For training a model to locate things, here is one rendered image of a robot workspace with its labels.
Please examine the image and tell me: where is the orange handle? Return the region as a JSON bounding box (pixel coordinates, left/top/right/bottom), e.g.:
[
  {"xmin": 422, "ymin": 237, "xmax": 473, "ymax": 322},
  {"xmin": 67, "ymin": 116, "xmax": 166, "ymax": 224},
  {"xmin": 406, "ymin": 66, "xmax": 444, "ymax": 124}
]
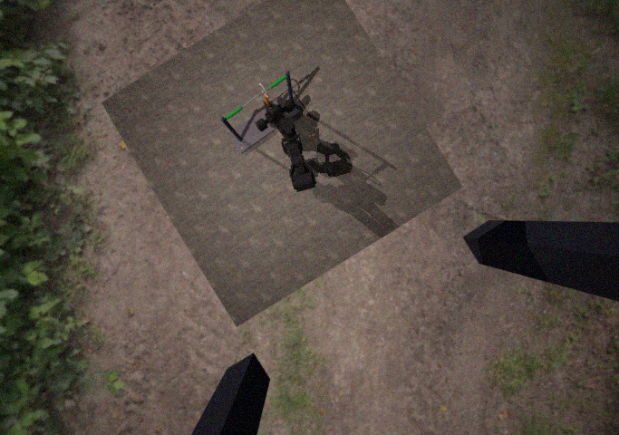
[{"xmin": 259, "ymin": 83, "xmax": 270, "ymax": 108}]

